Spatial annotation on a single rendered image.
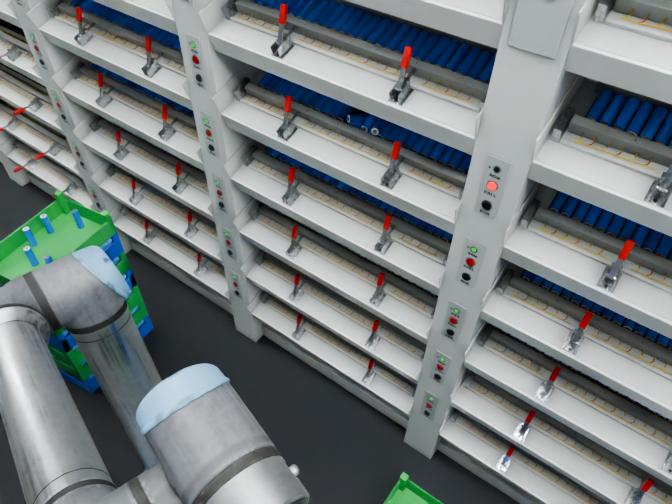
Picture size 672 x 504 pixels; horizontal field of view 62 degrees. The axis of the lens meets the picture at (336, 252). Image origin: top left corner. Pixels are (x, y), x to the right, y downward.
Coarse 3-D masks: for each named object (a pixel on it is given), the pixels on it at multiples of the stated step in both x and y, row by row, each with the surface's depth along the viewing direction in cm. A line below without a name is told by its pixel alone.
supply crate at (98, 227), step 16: (48, 208) 162; (64, 208) 166; (80, 208) 164; (32, 224) 160; (64, 224) 165; (96, 224) 165; (112, 224) 161; (16, 240) 156; (48, 240) 160; (64, 240) 160; (80, 240) 160; (96, 240) 157; (0, 256) 154; (16, 256) 156; (0, 272) 151; (16, 272) 152
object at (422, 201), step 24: (240, 72) 127; (264, 72) 131; (216, 96) 124; (240, 96) 127; (240, 120) 125; (264, 120) 124; (264, 144) 127; (288, 144) 120; (312, 144) 118; (360, 144) 116; (336, 168) 114; (360, 168) 113; (384, 168) 112; (408, 168) 111; (384, 192) 110; (408, 192) 109; (432, 192) 108; (456, 192) 107; (432, 216) 106; (456, 216) 101
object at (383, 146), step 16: (256, 96) 127; (272, 96) 124; (304, 112) 120; (320, 112) 119; (336, 128) 117; (352, 128) 115; (352, 144) 115; (368, 144) 114; (384, 144) 112; (384, 160) 112; (416, 160) 109; (432, 160) 108; (432, 176) 108; (448, 176) 106; (464, 176) 105
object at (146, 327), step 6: (144, 318) 192; (144, 324) 193; (150, 324) 196; (144, 330) 194; (150, 330) 197; (144, 336) 195; (60, 372) 181; (66, 372) 185; (66, 378) 182; (72, 378) 179; (78, 378) 183; (78, 384) 180; (84, 384) 176; (90, 384) 178; (96, 384) 180; (90, 390) 179
